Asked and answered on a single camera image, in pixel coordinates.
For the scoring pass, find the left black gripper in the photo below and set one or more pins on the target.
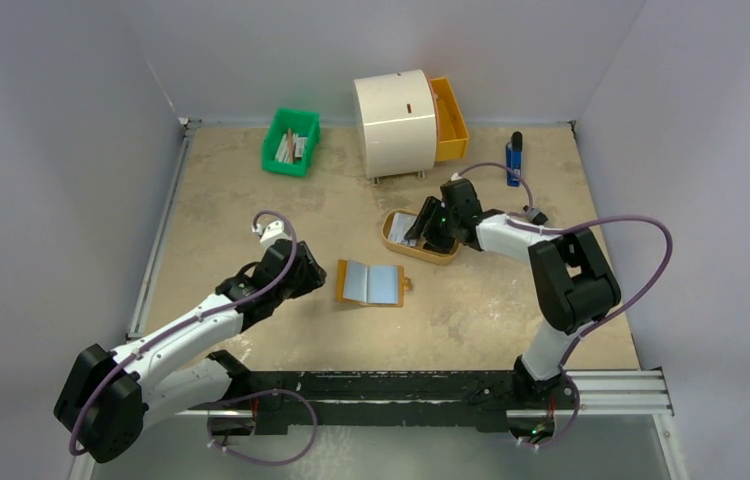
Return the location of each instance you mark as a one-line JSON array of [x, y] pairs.
[[311, 277]]

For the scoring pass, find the blue black marker pen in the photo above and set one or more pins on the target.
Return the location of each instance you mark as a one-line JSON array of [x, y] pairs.
[[514, 157]]

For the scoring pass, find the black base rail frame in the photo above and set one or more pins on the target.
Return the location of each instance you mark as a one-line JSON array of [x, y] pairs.
[[483, 400]]

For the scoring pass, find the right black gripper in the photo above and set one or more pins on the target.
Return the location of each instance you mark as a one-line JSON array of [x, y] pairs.
[[432, 216]]

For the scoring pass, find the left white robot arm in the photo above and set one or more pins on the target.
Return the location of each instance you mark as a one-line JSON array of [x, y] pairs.
[[111, 396]]

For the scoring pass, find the orange card holder wallet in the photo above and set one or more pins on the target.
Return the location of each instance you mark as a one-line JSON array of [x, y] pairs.
[[371, 285]]

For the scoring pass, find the small black knob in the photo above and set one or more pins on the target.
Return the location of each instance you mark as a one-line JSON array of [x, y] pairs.
[[535, 216]]

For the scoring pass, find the cream round drawer cabinet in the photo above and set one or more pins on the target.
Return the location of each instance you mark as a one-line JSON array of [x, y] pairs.
[[397, 124]]

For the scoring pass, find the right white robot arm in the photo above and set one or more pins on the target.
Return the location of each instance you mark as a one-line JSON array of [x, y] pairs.
[[574, 284]]

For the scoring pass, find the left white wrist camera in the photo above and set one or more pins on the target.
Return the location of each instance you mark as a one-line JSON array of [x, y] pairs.
[[271, 233]]

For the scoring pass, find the silver credit cards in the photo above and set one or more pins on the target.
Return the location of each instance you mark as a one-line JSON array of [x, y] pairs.
[[400, 226]]

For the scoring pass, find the green plastic bin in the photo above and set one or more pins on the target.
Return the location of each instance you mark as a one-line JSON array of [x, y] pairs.
[[290, 143]]

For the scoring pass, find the orange oval tray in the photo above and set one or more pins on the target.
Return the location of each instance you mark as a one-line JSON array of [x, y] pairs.
[[418, 252]]

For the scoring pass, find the orange open drawer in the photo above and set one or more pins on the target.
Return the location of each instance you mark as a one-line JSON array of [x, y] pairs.
[[452, 133]]

